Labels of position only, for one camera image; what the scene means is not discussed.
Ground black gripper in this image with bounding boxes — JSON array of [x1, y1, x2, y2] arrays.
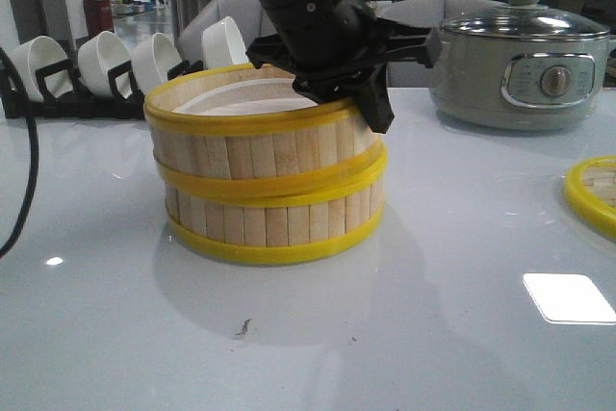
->
[[247, 0, 441, 134]]

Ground bamboo steamer tier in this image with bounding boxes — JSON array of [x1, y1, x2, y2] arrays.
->
[[143, 64, 386, 200], [165, 173, 383, 265]]

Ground yellow bamboo steamer lid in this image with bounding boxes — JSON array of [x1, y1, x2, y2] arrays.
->
[[563, 155, 615, 242]]

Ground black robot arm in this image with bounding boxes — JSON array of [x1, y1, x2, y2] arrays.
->
[[246, 0, 440, 134]]

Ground grey chair left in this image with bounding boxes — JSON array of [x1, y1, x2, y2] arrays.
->
[[176, 0, 276, 63]]

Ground grey chair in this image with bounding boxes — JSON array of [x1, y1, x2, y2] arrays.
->
[[176, 0, 276, 63], [378, 0, 501, 88]]

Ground grey chair right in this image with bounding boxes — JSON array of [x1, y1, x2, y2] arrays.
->
[[378, 0, 501, 88]]

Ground white bowl right end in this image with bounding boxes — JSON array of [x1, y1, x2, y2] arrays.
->
[[201, 16, 249, 69]]

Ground white bowl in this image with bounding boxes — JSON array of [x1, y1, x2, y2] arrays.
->
[[9, 36, 73, 102], [78, 31, 131, 98], [131, 33, 182, 94]]

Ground grey electric cooking pot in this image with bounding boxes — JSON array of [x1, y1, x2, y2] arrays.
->
[[427, 29, 616, 132]]

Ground glass pot lid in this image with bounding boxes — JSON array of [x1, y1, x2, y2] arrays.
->
[[441, 0, 610, 40]]

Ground red bin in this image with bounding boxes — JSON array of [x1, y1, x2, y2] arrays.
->
[[83, 0, 115, 39]]

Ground black bowl rack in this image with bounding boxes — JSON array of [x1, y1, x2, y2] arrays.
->
[[0, 47, 206, 121]]

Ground white bowl far left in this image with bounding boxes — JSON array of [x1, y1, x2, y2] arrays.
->
[[9, 36, 73, 102]]

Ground black cable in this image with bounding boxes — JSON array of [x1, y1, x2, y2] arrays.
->
[[0, 46, 39, 259]]

